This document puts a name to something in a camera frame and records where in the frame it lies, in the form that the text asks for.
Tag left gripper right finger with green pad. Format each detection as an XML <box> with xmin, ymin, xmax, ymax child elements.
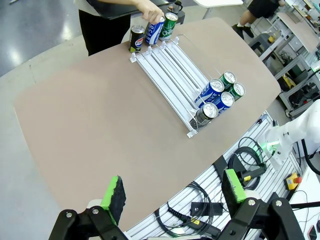
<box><xmin>221</xmin><ymin>168</ymin><xmax>305</xmax><ymax>240</ymax></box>

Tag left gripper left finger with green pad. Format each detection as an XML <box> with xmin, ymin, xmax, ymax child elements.
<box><xmin>48</xmin><ymin>175</ymin><xmax>128</xmax><ymax>240</ymax></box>

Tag black Pepsi can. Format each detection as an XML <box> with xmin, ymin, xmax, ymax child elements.
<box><xmin>189</xmin><ymin>101</ymin><xmax>219</xmax><ymax>131</ymax></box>
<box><xmin>128</xmin><ymin>25</ymin><xmax>146</xmax><ymax>53</ymax></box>

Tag blue Pocari Sweat can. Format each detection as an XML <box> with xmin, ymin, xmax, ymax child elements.
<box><xmin>211</xmin><ymin>91</ymin><xmax>235</xmax><ymax>116</ymax></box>
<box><xmin>194</xmin><ymin>78</ymin><xmax>225</xmax><ymax>108</ymax></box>
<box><xmin>145</xmin><ymin>16</ymin><xmax>166</xmax><ymax>46</ymax></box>

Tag person's right forearm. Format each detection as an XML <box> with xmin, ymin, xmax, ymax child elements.
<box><xmin>96</xmin><ymin>0</ymin><xmax>151</xmax><ymax>12</ymax></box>

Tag person in black shorts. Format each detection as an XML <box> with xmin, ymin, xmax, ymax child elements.
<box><xmin>231</xmin><ymin>0</ymin><xmax>286</xmax><ymax>40</ymax></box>

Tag person's right hand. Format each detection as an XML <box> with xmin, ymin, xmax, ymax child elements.
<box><xmin>140</xmin><ymin>1</ymin><xmax>165</xmax><ymax>25</ymax></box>

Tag yellow emergency stop button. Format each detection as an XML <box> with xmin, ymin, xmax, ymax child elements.
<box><xmin>285</xmin><ymin>172</ymin><xmax>303</xmax><ymax>191</ymax></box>

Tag green Chilsung cider can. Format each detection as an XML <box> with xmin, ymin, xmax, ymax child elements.
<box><xmin>219</xmin><ymin>70</ymin><xmax>237</xmax><ymax>91</ymax></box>
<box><xmin>158</xmin><ymin>12</ymin><xmax>179</xmax><ymax>42</ymax></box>
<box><xmin>228</xmin><ymin>82</ymin><xmax>246</xmax><ymax>102</ymax></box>

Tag yellow tool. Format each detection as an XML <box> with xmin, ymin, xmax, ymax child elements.
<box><xmin>281</xmin><ymin>74</ymin><xmax>296</xmax><ymax>91</ymax></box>

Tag white can dispenser rack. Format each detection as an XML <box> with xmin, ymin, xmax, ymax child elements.
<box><xmin>129</xmin><ymin>34</ymin><xmax>247</xmax><ymax>139</ymax></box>

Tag brown background table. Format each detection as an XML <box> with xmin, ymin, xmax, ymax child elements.
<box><xmin>276</xmin><ymin>11</ymin><xmax>320</xmax><ymax>55</ymax></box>

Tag large white table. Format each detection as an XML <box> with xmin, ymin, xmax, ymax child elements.
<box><xmin>193</xmin><ymin>0</ymin><xmax>245</xmax><ymax>8</ymax></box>

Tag black handle with yellow label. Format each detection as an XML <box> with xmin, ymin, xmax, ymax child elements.
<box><xmin>167</xmin><ymin>207</ymin><xmax>222</xmax><ymax>238</ymax></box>
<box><xmin>236</xmin><ymin>166</ymin><xmax>267</xmax><ymax>184</ymax></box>

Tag coiled black cable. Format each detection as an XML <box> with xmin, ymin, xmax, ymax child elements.
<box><xmin>227</xmin><ymin>136</ymin><xmax>270</xmax><ymax>191</ymax></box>
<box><xmin>154</xmin><ymin>181</ymin><xmax>226</xmax><ymax>238</ymax></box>

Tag aluminium frame workbench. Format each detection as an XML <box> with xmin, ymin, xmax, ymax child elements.
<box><xmin>249</xmin><ymin>32</ymin><xmax>320</xmax><ymax>118</ymax></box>

